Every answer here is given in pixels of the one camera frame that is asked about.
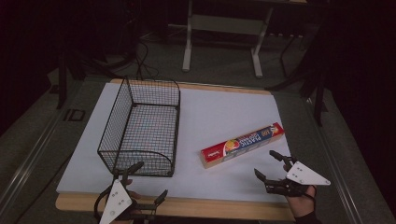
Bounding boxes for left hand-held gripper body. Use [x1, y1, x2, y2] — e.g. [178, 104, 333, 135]
[98, 169, 157, 224]

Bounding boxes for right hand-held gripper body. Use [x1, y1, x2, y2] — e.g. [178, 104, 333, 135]
[264, 157, 332, 198]

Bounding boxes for person's left hand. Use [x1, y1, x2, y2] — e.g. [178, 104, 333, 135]
[110, 178, 142, 224]

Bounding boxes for person's right hand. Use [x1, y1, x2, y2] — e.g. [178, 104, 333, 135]
[282, 163, 318, 219]

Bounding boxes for red blue plastic wrap box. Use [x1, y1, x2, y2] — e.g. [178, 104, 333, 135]
[199, 121, 286, 170]

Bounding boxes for black floor socket plate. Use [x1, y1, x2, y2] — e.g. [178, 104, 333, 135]
[63, 108, 86, 122]

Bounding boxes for white table sheet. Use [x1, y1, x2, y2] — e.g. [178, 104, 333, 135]
[56, 81, 292, 203]

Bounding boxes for black stand legs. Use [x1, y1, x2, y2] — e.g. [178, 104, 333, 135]
[265, 31, 330, 127]

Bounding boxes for dark metal stand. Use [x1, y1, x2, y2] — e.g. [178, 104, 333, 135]
[56, 50, 69, 110]

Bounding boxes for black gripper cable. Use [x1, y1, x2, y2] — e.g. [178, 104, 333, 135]
[93, 186, 112, 220]

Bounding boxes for black wire basket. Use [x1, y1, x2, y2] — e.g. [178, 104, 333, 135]
[96, 76, 182, 178]

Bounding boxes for black floor cables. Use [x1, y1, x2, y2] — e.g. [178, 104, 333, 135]
[78, 36, 161, 82]

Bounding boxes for white metal table frame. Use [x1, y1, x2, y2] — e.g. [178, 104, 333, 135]
[181, 0, 276, 79]

